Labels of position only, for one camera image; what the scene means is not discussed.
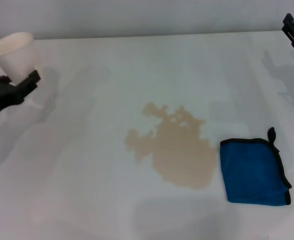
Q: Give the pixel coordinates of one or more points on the white paper cup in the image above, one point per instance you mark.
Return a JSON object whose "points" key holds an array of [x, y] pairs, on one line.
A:
{"points": [[17, 56]]}

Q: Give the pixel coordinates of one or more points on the blue rag with black trim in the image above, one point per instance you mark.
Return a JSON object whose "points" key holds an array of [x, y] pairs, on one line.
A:
{"points": [[252, 170]]}

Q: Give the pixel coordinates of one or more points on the brown water stain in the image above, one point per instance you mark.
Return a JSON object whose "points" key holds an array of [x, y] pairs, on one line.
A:
{"points": [[184, 155]]}

